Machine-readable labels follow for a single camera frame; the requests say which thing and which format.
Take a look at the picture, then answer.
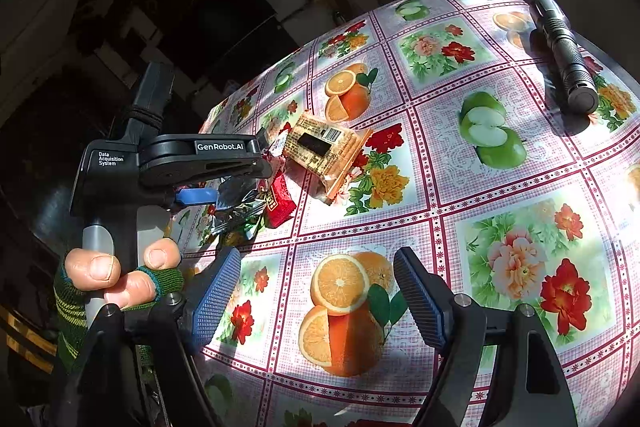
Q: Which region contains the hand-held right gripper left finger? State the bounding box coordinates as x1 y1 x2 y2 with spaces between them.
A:
60 247 242 427

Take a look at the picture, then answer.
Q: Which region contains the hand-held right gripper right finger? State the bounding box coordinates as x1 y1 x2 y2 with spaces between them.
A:
394 247 581 427

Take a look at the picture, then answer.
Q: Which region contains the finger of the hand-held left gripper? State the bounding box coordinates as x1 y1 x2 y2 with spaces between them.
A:
139 133 273 188
172 188 222 208

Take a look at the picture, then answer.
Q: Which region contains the silver foil black packet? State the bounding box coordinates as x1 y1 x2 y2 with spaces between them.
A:
207 174 273 233

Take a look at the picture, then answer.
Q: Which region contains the white red small packet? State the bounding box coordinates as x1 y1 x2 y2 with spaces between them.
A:
262 129 291 158

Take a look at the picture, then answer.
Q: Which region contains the person's left hand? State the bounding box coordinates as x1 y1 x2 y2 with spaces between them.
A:
54 237 185 323

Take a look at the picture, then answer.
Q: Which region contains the red triangular packet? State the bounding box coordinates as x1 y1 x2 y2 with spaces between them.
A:
262 172 297 229

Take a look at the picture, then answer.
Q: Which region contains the fruit and flower tablecloth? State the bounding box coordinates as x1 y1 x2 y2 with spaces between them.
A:
170 0 640 427

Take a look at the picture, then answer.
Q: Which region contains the orange clear cracker packet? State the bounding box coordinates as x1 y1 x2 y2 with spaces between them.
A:
287 111 373 205

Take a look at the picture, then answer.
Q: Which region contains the black flashlight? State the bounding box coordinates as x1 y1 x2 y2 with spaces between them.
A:
530 0 600 115

